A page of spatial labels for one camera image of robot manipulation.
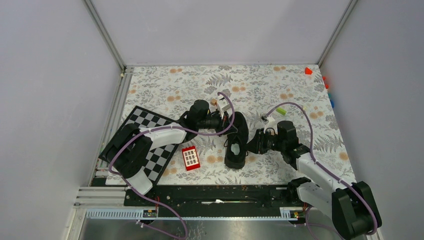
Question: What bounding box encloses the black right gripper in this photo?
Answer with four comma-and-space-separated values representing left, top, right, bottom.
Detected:
243, 128, 286, 155

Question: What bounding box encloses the black sneaker shoe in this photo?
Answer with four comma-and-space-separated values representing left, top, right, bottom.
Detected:
224, 111, 249, 170

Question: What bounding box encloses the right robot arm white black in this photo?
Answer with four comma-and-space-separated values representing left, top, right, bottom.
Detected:
246, 120, 382, 240

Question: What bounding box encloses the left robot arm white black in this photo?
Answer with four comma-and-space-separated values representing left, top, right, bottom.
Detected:
99, 96, 235, 206

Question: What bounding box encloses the green rectangular block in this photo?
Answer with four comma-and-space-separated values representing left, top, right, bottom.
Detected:
275, 107, 287, 116

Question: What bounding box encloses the floral patterned table mat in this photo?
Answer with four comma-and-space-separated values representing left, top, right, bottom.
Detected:
121, 64, 355, 185

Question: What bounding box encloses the red toy calculator block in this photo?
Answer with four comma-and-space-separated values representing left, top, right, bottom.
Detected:
181, 146, 201, 171

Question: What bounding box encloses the black white chessboard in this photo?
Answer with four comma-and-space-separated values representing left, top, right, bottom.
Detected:
98, 106, 179, 186

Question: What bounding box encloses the red triangular block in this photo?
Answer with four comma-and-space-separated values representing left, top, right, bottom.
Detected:
304, 67, 313, 75

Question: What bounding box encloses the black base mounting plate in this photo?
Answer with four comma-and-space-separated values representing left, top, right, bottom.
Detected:
123, 184, 309, 215

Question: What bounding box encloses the orange red toy piece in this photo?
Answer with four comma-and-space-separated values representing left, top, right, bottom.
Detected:
322, 76, 330, 90

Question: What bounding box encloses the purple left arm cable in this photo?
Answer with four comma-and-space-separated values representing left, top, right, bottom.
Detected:
108, 91, 236, 176

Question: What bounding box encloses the grey slotted cable duct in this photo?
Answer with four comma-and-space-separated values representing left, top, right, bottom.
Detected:
85, 205, 301, 221

